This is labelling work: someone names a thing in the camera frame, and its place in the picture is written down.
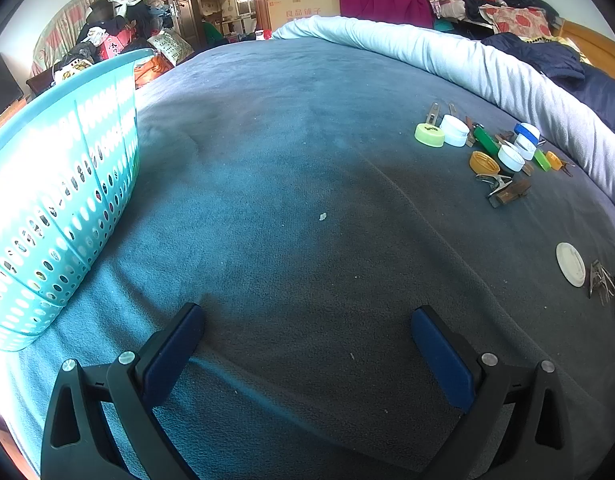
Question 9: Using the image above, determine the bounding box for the light blue rolled blanket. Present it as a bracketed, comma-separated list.
[270, 15, 615, 221]

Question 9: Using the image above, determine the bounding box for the black television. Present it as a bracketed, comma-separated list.
[0, 52, 25, 121]

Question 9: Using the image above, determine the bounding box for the large white bottle cap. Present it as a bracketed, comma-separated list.
[439, 114, 471, 148]

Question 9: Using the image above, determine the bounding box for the brown wooden door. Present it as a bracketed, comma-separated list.
[164, 0, 199, 56]

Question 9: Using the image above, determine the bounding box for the plain cardboard box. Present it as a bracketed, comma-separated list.
[267, 0, 342, 32]

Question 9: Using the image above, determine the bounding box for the large green bottle cap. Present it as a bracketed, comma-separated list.
[474, 126, 501, 157]

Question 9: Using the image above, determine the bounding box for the pink striped mattress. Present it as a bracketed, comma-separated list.
[31, 0, 118, 78]

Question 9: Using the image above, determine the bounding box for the wooden headboard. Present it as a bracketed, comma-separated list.
[557, 20, 615, 78]

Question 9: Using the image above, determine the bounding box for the blue bottle cap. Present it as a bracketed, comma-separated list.
[513, 122, 541, 144]

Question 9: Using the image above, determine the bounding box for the pile of bags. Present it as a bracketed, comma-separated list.
[52, 0, 195, 91]

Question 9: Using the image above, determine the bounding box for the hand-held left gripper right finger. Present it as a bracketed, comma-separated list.
[410, 305, 575, 480]

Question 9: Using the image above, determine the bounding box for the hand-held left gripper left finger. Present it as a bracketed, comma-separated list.
[40, 303, 206, 480]

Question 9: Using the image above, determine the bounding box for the magenta cloth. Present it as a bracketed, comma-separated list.
[335, 0, 435, 29]

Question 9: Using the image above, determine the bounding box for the lime green bottle cap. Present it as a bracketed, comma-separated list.
[414, 123, 446, 148]

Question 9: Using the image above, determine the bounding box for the navy jacket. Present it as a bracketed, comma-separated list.
[482, 32, 587, 81]

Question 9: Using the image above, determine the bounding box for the flat white lid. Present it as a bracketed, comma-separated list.
[556, 242, 587, 288]

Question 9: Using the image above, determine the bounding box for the blue fleece blanket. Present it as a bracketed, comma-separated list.
[0, 37, 615, 480]

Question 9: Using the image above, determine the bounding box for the red floral cloth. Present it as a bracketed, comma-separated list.
[480, 4, 553, 41]

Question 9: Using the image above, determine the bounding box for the turquoise perforated plastic basket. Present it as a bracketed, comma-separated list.
[0, 48, 155, 352]

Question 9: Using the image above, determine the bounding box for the navy quilt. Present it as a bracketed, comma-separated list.
[552, 62, 615, 131]

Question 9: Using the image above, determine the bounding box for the large orange bottle cap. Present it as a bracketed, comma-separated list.
[469, 151, 501, 173]

